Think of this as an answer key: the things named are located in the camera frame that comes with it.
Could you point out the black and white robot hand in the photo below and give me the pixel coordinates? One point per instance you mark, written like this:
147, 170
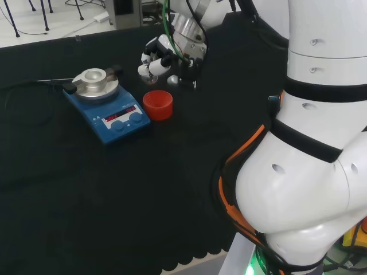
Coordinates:
190, 47

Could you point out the clear glass round-bottom flask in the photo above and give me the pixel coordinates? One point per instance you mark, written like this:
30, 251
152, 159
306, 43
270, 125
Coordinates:
152, 80

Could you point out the heater with blue base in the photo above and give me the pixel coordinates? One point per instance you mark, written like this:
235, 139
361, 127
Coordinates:
120, 114

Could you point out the grey metal cabinet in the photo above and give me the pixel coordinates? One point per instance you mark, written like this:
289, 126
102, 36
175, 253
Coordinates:
126, 14

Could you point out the white power adapter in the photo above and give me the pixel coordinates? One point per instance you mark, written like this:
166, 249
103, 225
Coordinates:
101, 17

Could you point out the thin metal temperature probe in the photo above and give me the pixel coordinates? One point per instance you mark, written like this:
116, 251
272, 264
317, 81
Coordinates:
54, 80

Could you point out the dark chair legs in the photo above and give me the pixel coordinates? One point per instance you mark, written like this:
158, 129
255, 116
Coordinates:
43, 14

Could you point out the black cloth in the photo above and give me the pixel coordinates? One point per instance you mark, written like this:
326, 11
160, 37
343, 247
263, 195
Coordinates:
114, 186

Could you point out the yellow stop button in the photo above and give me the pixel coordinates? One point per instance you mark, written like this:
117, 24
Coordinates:
354, 233

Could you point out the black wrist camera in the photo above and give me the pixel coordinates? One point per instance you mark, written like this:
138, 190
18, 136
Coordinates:
189, 74

